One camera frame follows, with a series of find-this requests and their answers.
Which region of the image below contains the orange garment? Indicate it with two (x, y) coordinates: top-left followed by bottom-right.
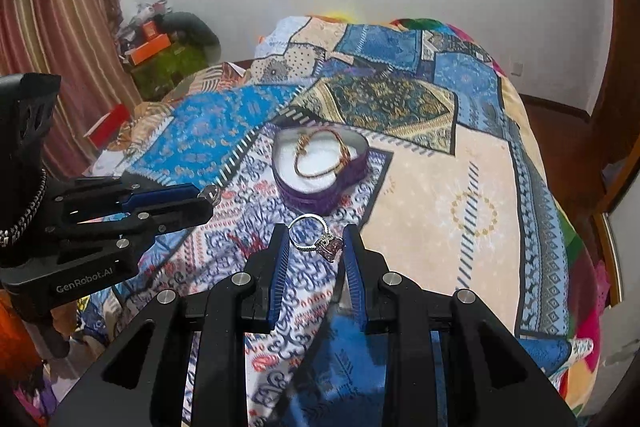
(0, 294), (43, 380)

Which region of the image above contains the silver ring with purple stone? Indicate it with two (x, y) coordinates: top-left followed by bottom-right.
(289, 213), (346, 263)

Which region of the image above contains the red box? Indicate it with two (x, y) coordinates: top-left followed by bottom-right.
(82, 103), (132, 148)

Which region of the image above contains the patchwork printed blanket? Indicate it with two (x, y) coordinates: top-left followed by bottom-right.
(75, 11), (609, 427)

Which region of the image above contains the purple heart-shaped jewelry box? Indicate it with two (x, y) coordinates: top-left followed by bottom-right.
(271, 125), (371, 217)

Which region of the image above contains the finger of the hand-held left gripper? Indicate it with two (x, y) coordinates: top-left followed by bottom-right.
(64, 198), (214, 254)
(54, 176), (202, 227)

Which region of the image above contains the gold bracelet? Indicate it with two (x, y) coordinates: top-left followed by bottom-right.
(292, 129), (354, 180)

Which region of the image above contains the wooden wardrobe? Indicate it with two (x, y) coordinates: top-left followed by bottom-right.
(587, 0), (640, 310)

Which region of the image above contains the orange box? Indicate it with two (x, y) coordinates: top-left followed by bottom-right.
(124, 34), (172, 66)

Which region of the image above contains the metal chain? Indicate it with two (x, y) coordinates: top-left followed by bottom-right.
(0, 168), (48, 249)

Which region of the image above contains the striped curtain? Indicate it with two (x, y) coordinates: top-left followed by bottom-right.
(0, 0), (147, 164)

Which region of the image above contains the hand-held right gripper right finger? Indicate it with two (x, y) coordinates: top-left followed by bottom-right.
(339, 224), (587, 427)

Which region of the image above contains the green covered table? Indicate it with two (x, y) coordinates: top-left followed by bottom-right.
(129, 41), (222, 102)

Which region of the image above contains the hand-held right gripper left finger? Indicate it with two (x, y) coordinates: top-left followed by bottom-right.
(50, 223), (292, 427)

